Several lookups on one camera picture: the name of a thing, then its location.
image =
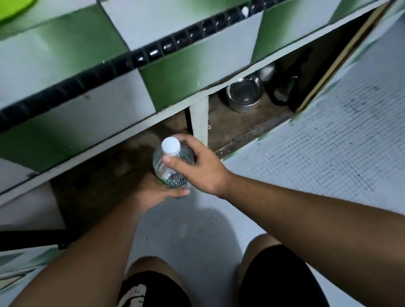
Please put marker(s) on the person's left hand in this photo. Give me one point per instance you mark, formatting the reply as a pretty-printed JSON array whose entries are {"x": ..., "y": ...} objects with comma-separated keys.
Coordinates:
[{"x": 151, "y": 195}]

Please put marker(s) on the person's right hand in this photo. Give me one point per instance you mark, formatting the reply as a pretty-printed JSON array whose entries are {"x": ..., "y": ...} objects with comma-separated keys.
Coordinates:
[{"x": 204, "y": 172}]

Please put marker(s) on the clear plastic water bottle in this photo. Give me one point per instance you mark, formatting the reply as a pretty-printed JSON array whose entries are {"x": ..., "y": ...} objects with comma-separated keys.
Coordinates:
[{"x": 167, "y": 173}]

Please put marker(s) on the person's right leg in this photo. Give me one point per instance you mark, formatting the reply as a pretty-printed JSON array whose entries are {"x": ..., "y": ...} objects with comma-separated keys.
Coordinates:
[{"x": 259, "y": 243}]

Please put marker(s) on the open wooden cupboard door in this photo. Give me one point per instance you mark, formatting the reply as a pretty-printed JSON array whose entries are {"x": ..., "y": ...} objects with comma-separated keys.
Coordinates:
[{"x": 345, "y": 52}]

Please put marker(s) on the person's left leg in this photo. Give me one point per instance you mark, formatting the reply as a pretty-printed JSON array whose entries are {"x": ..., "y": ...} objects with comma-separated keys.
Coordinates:
[{"x": 148, "y": 264}]

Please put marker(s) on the black kettle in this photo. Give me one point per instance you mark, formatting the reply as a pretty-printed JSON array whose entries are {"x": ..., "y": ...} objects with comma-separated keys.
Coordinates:
[{"x": 282, "y": 94}]

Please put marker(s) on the person's right forearm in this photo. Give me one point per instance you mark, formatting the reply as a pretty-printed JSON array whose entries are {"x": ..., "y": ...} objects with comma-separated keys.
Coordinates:
[{"x": 358, "y": 241}]

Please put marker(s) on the person's left forearm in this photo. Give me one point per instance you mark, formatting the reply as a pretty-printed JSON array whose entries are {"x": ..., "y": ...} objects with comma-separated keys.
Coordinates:
[{"x": 57, "y": 302}]

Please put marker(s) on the person's leg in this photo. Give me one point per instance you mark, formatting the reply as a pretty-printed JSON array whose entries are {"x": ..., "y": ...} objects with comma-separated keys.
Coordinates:
[
  {"x": 259, "y": 243},
  {"x": 148, "y": 264}
]

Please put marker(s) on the metal pot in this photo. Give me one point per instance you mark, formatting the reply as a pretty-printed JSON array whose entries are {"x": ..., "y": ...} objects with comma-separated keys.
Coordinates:
[{"x": 245, "y": 95}]

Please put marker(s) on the black shorts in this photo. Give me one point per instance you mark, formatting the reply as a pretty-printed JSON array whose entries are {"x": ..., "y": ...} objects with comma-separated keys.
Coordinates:
[{"x": 277, "y": 290}]

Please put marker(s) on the checkered tiled counter base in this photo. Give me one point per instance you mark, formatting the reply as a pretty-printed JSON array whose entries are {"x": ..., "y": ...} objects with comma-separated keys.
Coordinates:
[{"x": 85, "y": 129}]

